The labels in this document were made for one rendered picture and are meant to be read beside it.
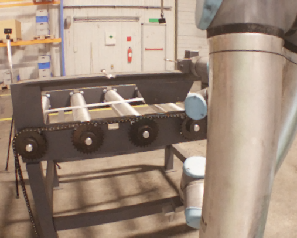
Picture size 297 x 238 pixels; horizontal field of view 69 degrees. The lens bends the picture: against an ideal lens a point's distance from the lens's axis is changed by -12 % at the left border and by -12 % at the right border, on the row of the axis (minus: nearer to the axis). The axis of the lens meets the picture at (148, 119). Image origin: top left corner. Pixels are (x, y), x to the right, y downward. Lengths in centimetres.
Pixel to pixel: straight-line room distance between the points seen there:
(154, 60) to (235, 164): 1060
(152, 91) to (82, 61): 902
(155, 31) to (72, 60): 373
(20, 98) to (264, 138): 110
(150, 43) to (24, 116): 975
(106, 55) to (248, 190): 1014
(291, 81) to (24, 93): 110
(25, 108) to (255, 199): 110
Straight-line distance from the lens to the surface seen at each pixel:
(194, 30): 1169
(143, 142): 132
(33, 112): 125
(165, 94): 135
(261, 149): 34
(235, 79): 32
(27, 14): 1042
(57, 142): 129
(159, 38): 1093
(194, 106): 84
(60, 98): 219
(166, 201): 164
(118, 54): 1047
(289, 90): 47
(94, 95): 220
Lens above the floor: 132
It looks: 18 degrees down
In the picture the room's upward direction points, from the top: straight up
